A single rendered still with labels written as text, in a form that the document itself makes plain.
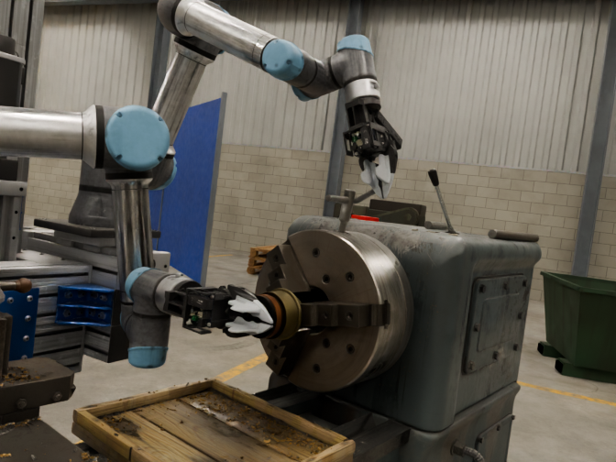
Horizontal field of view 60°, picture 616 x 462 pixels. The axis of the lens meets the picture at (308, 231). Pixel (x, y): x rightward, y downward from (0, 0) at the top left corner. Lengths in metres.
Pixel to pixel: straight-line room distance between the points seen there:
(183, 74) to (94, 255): 0.52
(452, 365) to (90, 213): 0.92
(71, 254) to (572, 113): 10.34
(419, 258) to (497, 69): 10.37
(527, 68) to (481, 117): 1.19
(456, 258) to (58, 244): 0.99
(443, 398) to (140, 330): 0.61
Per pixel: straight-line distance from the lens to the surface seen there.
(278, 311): 0.93
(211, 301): 0.94
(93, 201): 1.44
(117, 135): 1.02
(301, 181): 11.86
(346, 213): 1.05
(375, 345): 0.98
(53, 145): 1.05
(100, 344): 1.42
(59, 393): 0.80
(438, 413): 1.15
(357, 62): 1.22
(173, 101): 1.51
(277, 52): 1.15
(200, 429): 0.98
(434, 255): 1.09
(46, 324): 1.38
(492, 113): 11.18
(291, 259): 1.06
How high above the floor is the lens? 1.29
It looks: 3 degrees down
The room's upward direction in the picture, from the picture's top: 7 degrees clockwise
